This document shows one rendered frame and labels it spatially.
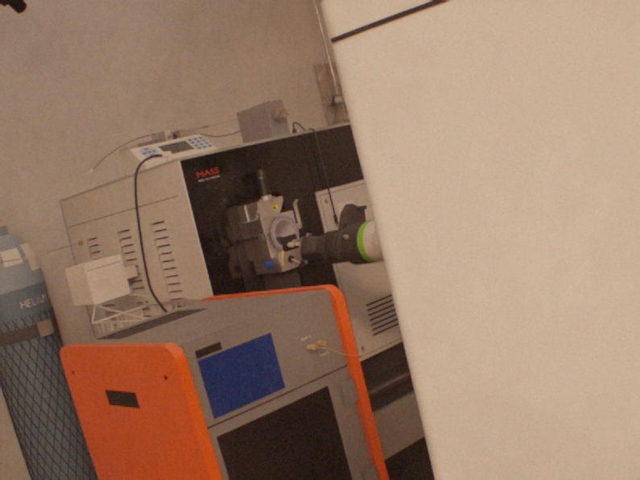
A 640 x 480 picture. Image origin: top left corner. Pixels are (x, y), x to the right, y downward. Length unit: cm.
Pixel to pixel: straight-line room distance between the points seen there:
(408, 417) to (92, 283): 92
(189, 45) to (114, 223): 138
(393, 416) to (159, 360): 113
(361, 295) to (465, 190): 189
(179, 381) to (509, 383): 86
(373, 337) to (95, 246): 83
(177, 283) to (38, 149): 113
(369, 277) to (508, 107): 196
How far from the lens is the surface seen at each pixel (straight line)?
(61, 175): 320
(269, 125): 261
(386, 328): 246
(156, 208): 220
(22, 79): 321
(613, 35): 45
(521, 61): 48
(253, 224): 212
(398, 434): 240
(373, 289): 243
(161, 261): 224
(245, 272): 216
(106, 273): 228
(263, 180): 214
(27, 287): 269
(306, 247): 202
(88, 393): 163
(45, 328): 269
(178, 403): 136
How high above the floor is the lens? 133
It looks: 6 degrees down
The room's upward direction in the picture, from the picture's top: 14 degrees counter-clockwise
